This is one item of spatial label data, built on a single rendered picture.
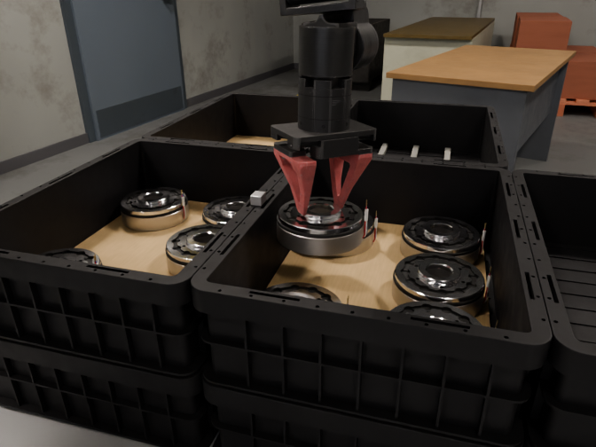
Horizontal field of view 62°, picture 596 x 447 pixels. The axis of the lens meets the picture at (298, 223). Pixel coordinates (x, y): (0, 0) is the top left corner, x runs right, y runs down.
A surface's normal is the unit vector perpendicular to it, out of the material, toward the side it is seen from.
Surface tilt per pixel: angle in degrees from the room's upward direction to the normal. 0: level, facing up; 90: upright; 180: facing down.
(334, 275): 0
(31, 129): 90
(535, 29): 90
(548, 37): 90
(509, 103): 90
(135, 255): 0
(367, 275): 0
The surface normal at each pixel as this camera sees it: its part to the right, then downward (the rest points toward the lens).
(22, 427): -0.01, -0.90
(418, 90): -0.55, 0.37
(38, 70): 0.92, 0.17
